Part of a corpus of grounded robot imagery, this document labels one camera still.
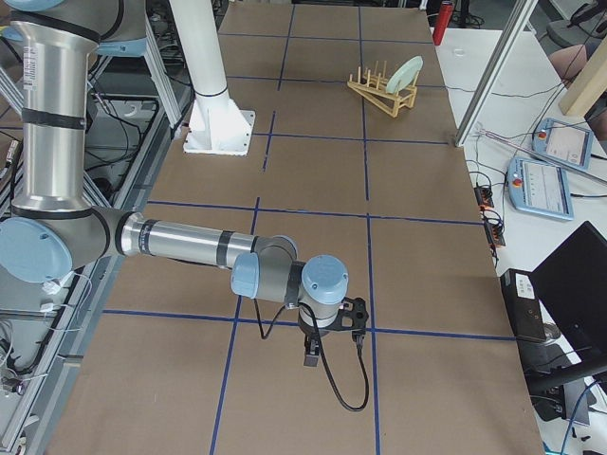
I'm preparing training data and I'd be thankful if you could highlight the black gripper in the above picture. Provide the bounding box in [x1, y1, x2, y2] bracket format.
[298, 318, 329, 367]

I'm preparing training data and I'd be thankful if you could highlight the light green plate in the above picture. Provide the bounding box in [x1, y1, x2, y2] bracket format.
[385, 55, 423, 94]

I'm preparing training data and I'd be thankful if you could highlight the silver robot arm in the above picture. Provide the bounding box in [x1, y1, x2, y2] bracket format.
[1, 1, 348, 365]

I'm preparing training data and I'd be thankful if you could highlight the wooden plate rack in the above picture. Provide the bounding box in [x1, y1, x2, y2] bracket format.
[347, 61, 420, 118]

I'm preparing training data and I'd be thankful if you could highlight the black box with label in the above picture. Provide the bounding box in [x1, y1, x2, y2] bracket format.
[500, 268, 546, 343]

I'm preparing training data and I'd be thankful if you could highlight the orange black power strip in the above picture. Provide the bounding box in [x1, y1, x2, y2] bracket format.
[474, 184, 506, 249]

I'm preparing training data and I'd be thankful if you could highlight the black laptop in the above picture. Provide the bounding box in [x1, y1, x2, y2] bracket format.
[530, 221, 606, 359]

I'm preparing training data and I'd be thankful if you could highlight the near blue teach pendant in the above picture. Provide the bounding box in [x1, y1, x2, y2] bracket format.
[507, 157, 574, 221]

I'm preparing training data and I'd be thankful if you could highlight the blue teach pendant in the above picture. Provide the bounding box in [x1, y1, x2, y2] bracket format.
[507, 157, 574, 221]
[532, 118, 594, 171]

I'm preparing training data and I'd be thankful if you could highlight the far blue teach pendant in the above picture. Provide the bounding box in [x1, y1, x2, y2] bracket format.
[532, 118, 594, 171]

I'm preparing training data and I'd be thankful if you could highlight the red bottle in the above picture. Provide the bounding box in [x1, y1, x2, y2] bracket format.
[432, 1, 454, 46]

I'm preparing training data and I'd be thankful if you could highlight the seated person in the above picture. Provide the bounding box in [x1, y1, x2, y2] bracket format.
[548, 40, 602, 86]

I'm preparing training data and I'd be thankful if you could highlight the black camera cable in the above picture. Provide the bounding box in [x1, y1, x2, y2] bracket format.
[253, 298, 370, 411]

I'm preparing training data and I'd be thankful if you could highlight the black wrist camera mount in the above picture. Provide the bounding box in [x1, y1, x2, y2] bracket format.
[328, 298, 369, 332]

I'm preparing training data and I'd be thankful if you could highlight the white camera pole base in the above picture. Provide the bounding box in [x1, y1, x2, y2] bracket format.
[170, 0, 255, 156]

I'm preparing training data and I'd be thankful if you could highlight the aluminium side frame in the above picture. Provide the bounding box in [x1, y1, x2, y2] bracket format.
[0, 18, 191, 455]

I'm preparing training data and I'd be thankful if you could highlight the aluminium frame post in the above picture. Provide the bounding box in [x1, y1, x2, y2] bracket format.
[454, 0, 538, 147]

